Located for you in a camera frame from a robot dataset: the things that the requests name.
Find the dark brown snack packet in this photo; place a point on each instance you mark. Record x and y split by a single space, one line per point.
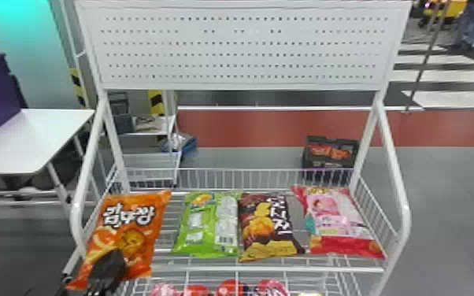
268 231

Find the red noodle cup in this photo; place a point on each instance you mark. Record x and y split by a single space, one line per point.
231 288
164 290
272 288
197 291

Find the black cardboard box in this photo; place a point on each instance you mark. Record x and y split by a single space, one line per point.
330 153

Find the red and pink snack packet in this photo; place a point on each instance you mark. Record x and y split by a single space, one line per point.
336 231

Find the orange snack packet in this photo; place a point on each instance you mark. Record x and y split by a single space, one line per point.
131 231

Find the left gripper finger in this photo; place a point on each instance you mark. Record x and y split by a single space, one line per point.
109 268

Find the white side table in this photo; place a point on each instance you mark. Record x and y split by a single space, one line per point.
26 140

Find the yellow and black striped post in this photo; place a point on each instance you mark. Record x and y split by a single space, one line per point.
78 87
156 102

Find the green snack packet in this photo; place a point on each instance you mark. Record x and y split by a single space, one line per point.
204 231

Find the person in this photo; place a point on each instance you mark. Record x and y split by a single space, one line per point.
470 22

